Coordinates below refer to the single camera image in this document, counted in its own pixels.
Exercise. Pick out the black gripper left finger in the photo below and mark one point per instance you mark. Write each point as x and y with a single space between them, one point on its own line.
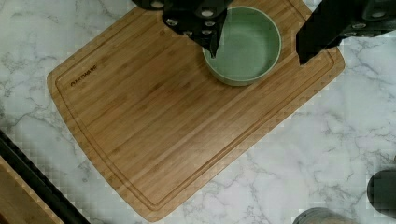
200 20

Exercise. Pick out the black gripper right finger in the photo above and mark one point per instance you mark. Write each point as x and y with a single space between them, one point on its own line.
335 20

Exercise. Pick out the wooden drawer cabinet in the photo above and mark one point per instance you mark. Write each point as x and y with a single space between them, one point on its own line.
27 196

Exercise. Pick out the green ceramic bowl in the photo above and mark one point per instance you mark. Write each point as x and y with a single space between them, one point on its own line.
249 47

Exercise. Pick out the bamboo cutting board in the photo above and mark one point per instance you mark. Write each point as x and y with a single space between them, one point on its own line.
147 112

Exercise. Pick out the dark glass jar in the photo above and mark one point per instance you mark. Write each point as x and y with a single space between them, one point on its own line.
381 192

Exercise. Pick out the clear jar with powder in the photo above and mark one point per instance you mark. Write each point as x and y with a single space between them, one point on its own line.
321 215

